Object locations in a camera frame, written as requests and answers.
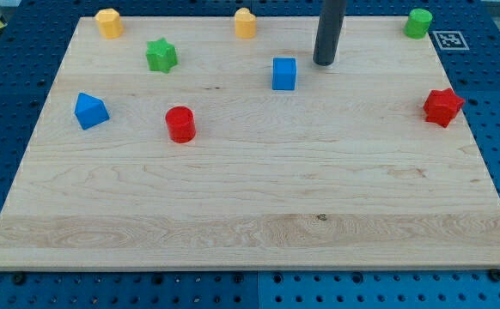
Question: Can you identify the blue cube block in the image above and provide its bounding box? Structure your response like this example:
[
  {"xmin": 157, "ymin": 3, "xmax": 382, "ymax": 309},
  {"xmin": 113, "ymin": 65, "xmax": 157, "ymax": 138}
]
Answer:
[{"xmin": 271, "ymin": 58, "xmax": 297, "ymax": 91}]

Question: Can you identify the green star block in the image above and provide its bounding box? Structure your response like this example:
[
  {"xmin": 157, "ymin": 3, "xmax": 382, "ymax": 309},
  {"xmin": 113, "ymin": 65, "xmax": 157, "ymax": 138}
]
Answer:
[{"xmin": 145, "ymin": 38, "xmax": 178, "ymax": 74}]

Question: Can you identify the red star block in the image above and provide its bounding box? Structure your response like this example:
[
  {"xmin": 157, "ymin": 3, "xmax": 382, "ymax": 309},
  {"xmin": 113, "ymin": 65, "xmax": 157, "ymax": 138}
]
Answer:
[{"xmin": 423, "ymin": 88, "xmax": 465, "ymax": 128}]

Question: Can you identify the wooden board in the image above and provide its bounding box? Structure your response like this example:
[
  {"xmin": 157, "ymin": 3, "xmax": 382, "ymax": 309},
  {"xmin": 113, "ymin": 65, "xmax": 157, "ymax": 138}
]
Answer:
[{"xmin": 0, "ymin": 16, "xmax": 500, "ymax": 272}]

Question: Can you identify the red cylinder block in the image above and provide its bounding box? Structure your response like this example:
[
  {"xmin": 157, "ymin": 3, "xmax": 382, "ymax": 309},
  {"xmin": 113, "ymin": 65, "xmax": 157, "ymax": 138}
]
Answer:
[{"xmin": 165, "ymin": 106, "xmax": 196, "ymax": 143}]

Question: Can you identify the yellow heart block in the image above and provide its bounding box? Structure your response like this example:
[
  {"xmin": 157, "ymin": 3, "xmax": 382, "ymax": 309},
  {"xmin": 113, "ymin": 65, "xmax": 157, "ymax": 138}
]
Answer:
[{"xmin": 234, "ymin": 8, "xmax": 257, "ymax": 39}]

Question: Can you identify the blue triangular prism block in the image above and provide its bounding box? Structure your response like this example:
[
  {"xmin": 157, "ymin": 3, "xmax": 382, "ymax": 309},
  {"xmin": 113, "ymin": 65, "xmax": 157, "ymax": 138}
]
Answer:
[{"xmin": 75, "ymin": 93, "xmax": 110, "ymax": 130}]

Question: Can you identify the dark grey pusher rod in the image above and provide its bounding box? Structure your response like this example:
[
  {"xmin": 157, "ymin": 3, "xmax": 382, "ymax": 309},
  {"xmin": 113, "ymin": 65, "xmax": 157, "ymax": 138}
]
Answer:
[{"xmin": 313, "ymin": 0, "xmax": 348, "ymax": 66}]

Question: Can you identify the yellow hexagon block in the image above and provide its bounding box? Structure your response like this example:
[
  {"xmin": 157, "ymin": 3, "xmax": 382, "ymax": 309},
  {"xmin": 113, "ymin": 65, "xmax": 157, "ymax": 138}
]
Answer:
[{"xmin": 95, "ymin": 9, "xmax": 124, "ymax": 39}]

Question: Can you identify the green cylinder block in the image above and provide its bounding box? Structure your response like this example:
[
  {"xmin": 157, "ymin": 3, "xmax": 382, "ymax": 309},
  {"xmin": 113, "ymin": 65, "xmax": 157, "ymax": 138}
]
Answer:
[{"xmin": 403, "ymin": 8, "xmax": 433, "ymax": 39}]

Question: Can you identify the white fiducial marker tag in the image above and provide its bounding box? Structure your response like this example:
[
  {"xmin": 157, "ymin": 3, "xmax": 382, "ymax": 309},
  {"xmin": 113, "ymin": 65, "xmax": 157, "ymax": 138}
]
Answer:
[{"xmin": 432, "ymin": 30, "xmax": 469, "ymax": 51}]

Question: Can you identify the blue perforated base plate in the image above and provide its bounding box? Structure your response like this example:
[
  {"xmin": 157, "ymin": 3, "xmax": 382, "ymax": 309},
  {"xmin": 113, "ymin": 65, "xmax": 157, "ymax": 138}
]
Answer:
[{"xmin": 0, "ymin": 0, "xmax": 500, "ymax": 308}]

